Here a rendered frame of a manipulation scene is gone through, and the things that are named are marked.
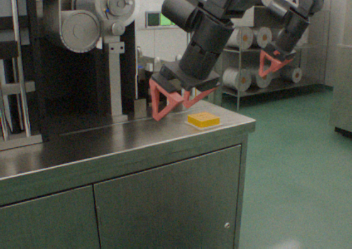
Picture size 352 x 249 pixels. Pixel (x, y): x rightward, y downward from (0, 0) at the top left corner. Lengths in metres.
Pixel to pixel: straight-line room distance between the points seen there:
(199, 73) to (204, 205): 0.61
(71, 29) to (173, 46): 3.34
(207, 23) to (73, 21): 0.58
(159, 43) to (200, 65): 3.67
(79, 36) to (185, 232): 0.69
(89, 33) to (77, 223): 0.55
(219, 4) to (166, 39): 3.77
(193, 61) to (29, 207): 0.52
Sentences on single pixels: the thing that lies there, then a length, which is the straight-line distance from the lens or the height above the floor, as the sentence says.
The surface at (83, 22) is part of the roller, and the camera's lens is 1.08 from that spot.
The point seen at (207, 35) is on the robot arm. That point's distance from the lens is 0.57.
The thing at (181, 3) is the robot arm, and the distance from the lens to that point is 0.60.
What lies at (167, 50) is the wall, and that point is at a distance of 4.32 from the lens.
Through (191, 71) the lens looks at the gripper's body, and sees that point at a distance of 0.60.
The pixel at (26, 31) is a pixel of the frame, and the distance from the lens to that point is 0.94.
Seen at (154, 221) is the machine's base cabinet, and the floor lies 0.64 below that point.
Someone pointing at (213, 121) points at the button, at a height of 0.91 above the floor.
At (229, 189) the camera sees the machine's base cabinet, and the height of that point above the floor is 0.66.
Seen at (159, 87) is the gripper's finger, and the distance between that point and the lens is 0.58.
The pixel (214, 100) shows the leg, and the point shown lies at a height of 0.72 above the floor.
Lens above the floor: 1.24
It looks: 18 degrees down
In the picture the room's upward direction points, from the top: straight up
